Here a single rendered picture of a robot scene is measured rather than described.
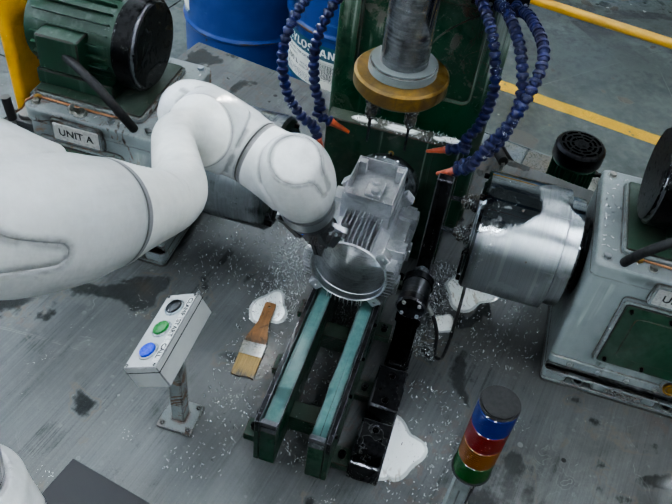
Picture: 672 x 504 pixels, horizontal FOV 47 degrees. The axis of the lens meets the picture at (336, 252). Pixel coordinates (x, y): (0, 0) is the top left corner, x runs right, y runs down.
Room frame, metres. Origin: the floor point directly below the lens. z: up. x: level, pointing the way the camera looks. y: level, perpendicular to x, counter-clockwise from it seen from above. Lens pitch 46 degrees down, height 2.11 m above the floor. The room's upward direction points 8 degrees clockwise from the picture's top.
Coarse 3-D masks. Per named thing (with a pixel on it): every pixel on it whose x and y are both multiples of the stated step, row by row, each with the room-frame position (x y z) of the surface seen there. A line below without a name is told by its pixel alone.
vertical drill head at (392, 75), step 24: (408, 0) 1.21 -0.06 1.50; (432, 0) 1.22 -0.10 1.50; (408, 24) 1.21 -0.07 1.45; (432, 24) 1.22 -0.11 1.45; (384, 48) 1.23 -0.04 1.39; (408, 48) 1.21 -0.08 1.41; (360, 72) 1.22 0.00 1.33; (384, 72) 1.20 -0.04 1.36; (408, 72) 1.21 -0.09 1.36; (432, 72) 1.22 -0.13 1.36; (384, 96) 1.17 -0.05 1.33; (408, 96) 1.17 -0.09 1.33; (432, 96) 1.18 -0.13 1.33; (408, 120) 1.19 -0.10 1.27
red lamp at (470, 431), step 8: (472, 424) 0.62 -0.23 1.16; (472, 432) 0.61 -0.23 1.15; (472, 440) 0.61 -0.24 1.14; (480, 440) 0.60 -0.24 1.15; (488, 440) 0.60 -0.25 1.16; (496, 440) 0.60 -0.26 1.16; (504, 440) 0.60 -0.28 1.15; (472, 448) 0.60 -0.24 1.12; (480, 448) 0.60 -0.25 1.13; (488, 448) 0.60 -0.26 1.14; (496, 448) 0.60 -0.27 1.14
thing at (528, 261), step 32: (512, 192) 1.15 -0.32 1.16; (544, 192) 1.16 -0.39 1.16; (480, 224) 1.08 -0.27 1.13; (512, 224) 1.09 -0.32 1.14; (544, 224) 1.09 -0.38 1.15; (576, 224) 1.10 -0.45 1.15; (480, 256) 1.05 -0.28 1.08; (512, 256) 1.05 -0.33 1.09; (544, 256) 1.04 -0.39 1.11; (576, 256) 1.05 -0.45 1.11; (480, 288) 1.05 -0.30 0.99; (512, 288) 1.03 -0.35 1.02; (544, 288) 1.02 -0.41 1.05
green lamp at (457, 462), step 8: (456, 456) 0.62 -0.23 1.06; (456, 464) 0.62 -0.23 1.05; (464, 464) 0.60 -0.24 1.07; (456, 472) 0.61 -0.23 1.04; (464, 472) 0.60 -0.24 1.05; (472, 472) 0.60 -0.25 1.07; (480, 472) 0.60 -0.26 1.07; (488, 472) 0.60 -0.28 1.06; (464, 480) 0.60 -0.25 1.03; (472, 480) 0.60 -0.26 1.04; (480, 480) 0.60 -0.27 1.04
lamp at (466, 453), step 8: (464, 440) 0.62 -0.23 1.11; (464, 448) 0.61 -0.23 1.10; (464, 456) 0.61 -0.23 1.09; (472, 456) 0.60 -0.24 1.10; (480, 456) 0.60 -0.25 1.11; (488, 456) 0.60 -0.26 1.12; (496, 456) 0.60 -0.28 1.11; (472, 464) 0.60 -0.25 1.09; (480, 464) 0.60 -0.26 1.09; (488, 464) 0.60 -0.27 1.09
